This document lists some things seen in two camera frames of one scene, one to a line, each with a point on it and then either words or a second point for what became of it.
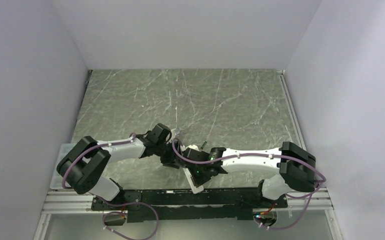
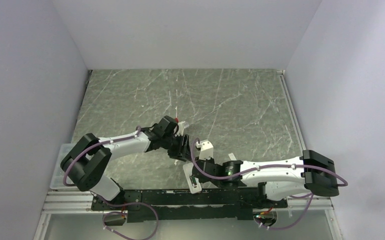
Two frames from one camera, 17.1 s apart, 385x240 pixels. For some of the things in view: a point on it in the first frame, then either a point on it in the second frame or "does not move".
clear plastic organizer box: [56, 182] does not move
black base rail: [153, 205] does not move
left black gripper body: [168, 155] to [176, 150]
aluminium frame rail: [319, 198] does not move
